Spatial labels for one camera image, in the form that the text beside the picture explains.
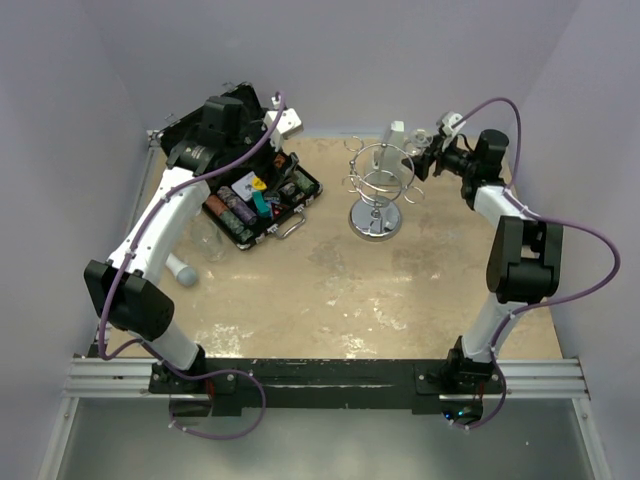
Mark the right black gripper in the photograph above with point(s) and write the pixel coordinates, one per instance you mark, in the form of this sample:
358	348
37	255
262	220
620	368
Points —
422	162

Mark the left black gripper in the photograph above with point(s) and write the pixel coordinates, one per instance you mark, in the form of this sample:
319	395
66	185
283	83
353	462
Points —
288	165

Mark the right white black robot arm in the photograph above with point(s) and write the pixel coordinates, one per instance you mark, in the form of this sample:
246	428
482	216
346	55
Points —
524	262

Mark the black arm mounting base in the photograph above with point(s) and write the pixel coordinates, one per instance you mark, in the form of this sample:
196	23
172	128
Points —
225	387

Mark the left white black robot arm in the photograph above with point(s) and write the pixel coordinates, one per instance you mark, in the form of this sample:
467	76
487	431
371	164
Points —
124	288

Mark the chrome wine glass rack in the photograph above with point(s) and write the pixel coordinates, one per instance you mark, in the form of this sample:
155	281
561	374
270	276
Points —
375	216

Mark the yellow big blind button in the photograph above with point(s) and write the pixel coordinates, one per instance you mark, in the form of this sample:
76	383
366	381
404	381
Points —
258	184

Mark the black poker chip case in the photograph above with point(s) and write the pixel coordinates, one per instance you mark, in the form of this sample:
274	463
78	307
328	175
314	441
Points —
219	132

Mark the teal dealer block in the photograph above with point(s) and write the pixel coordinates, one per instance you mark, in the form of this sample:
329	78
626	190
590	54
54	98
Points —
262	206

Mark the white playing card box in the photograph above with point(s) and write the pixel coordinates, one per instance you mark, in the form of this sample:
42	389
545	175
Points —
244	187

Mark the purple white chip stack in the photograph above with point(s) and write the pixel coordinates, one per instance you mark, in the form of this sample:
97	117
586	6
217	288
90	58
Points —
237	205

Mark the dark green chip stack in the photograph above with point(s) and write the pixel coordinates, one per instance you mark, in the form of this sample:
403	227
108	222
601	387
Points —
235	225

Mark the red brown chip stack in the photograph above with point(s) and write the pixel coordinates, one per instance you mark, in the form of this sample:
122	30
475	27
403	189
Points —
217	207

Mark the white grey handheld tool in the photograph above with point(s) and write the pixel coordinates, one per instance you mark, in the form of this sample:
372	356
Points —
184	274

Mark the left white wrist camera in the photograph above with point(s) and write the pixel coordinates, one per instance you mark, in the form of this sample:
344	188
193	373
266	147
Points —
289	125

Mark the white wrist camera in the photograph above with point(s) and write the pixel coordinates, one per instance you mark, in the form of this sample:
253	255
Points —
289	125
449	126

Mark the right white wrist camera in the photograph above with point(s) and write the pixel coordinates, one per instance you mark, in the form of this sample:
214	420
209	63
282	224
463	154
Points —
449	126

